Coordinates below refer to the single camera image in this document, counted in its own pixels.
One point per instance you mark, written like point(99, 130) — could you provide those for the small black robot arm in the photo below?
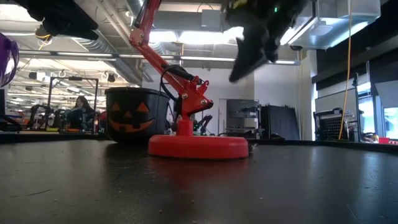
point(203, 123)

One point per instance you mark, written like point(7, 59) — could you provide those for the black perforated cart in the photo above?
point(332, 124)

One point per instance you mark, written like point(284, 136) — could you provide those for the black plastic bucket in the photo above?
point(136, 102)

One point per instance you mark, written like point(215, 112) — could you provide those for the grey ceiling box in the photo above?
point(211, 19)

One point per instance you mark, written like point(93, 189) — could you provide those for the black table mat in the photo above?
point(217, 193)

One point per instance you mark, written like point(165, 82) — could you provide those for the black curtain panel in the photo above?
point(280, 123)

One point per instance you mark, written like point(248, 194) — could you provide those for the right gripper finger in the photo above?
point(272, 49)
point(248, 59)

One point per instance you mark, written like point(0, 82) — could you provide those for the purple plastic bucket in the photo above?
point(4, 56)

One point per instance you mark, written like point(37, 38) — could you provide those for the black pole stand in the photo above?
point(357, 105)

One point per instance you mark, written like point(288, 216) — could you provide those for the person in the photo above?
point(81, 109)

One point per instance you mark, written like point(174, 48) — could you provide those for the red desk lamp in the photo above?
point(199, 147)

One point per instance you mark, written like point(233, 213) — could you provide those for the long ceiling light strip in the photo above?
point(205, 58)

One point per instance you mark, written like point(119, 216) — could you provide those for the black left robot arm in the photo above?
point(62, 15)

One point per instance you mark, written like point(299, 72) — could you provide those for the silver spiral duct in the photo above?
point(102, 46)

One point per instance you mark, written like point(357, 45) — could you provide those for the red box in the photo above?
point(387, 140)

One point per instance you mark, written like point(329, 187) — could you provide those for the grey metal cabinet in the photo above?
point(242, 112)

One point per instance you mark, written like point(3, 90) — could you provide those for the silver ventilation duct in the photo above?
point(329, 28)

